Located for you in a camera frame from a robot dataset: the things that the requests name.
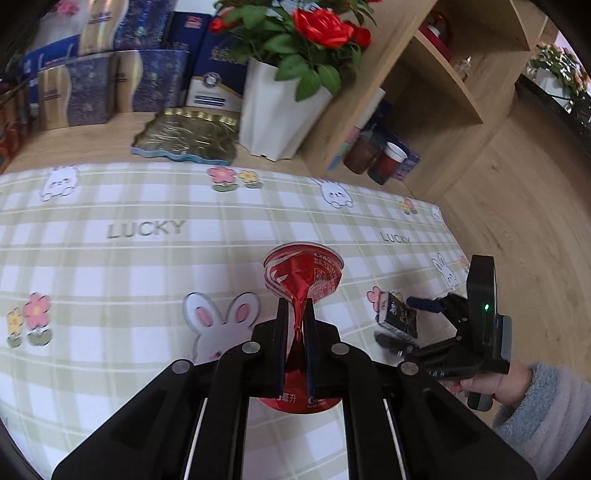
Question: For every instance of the blue tissue pack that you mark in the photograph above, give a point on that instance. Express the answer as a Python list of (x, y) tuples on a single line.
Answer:
[(51, 53)]

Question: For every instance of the brown cup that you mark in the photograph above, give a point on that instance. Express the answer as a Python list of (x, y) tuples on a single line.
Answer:
[(362, 154)]

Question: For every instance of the small light blue box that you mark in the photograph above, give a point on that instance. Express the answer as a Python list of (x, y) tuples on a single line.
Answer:
[(410, 166)]

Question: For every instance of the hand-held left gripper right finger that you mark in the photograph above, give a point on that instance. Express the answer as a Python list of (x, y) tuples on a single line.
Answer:
[(311, 332)]

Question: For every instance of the green checked tablecloth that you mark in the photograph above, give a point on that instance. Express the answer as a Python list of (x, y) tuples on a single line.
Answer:
[(138, 277)]

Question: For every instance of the gold embossed tray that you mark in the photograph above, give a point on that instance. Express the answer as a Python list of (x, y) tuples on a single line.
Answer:
[(184, 138)]

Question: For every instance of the perfume bottle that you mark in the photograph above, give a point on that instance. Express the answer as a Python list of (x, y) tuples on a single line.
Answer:
[(464, 69)]

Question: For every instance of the red cup white rim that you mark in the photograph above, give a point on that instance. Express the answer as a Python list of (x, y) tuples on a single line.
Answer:
[(388, 166)]

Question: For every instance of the navy box gold lettering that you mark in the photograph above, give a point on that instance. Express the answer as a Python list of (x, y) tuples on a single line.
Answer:
[(226, 53)]

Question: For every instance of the wooden shelf unit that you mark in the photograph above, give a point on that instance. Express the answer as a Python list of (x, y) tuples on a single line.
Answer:
[(415, 115)]

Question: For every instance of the black shelf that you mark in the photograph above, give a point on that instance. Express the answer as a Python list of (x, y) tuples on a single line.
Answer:
[(554, 115)]

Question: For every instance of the red rose plant white pot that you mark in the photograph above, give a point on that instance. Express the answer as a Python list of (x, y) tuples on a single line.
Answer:
[(272, 115)]

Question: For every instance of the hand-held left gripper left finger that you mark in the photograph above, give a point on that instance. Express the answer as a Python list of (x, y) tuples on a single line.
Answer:
[(281, 332)]

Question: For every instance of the person's right forearm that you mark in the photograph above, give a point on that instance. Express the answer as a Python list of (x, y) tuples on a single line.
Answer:
[(545, 415)]

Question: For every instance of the gold blue gift box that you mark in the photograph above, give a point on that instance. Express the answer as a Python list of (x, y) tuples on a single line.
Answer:
[(129, 23), (78, 92), (152, 81)]

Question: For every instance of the pink rose plant white pot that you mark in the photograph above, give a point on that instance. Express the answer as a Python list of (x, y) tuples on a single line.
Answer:
[(558, 74)]

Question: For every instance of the small black box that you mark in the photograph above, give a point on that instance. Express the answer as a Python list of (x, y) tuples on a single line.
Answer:
[(397, 316)]

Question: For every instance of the crushed red can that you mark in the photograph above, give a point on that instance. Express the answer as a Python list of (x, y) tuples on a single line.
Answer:
[(300, 267)]

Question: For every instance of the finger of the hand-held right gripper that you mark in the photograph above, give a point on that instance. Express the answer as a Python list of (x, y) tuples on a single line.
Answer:
[(415, 355), (422, 303)]

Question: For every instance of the person's right hand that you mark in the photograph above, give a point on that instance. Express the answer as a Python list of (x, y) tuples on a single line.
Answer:
[(505, 385)]

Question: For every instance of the dark blue box red logo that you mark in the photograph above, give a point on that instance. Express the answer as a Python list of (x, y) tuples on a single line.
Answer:
[(189, 41)]

